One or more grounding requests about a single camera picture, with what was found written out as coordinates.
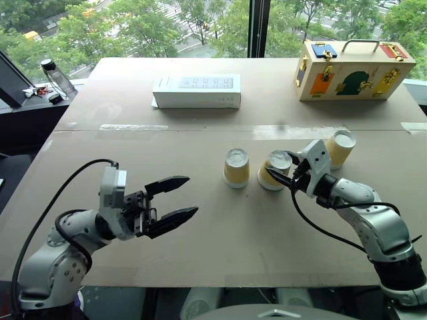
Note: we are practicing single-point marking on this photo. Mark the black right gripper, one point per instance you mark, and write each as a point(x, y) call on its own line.
point(302, 182)

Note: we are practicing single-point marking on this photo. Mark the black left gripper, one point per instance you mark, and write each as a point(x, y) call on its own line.
point(136, 213)

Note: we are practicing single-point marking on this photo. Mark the yellow paper cup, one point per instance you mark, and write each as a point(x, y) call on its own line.
point(267, 181)
point(237, 171)
point(337, 153)

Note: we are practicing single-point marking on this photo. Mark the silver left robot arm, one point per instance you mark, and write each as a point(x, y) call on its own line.
point(63, 263)

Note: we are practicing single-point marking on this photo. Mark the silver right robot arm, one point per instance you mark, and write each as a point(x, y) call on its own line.
point(377, 230)

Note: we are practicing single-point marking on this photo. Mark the clear tape strip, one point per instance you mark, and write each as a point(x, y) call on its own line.
point(133, 127)
point(413, 126)

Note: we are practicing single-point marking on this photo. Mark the pale rounded shape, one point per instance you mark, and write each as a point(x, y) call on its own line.
point(295, 298)
point(200, 303)

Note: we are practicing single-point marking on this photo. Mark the white cardboard box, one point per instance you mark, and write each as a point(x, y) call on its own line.
point(197, 93)

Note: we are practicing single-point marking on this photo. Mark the silver robot torso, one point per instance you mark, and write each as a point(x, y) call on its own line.
point(267, 313)

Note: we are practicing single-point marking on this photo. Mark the small black round object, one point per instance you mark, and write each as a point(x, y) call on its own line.
point(54, 98)

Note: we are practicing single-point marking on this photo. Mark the black side table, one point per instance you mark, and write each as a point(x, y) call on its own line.
point(30, 126)

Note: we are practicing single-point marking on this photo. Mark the clear water bottle black cap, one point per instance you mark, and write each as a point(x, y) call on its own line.
point(61, 80)

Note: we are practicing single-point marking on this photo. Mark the small red object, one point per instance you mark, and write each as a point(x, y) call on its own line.
point(42, 90)

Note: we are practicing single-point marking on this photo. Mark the small white object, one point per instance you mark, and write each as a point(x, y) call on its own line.
point(29, 91)

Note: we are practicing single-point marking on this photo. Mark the black monitor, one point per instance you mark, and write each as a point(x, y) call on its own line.
point(11, 83)

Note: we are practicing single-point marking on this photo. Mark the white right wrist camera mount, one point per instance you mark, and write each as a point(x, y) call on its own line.
point(317, 160)

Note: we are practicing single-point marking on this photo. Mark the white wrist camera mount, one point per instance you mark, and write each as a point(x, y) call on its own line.
point(111, 196)
point(317, 160)

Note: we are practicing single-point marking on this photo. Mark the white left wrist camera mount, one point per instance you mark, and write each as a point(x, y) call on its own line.
point(111, 196)

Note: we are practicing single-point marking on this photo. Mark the black window frame post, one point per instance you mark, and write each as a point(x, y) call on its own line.
point(259, 26)

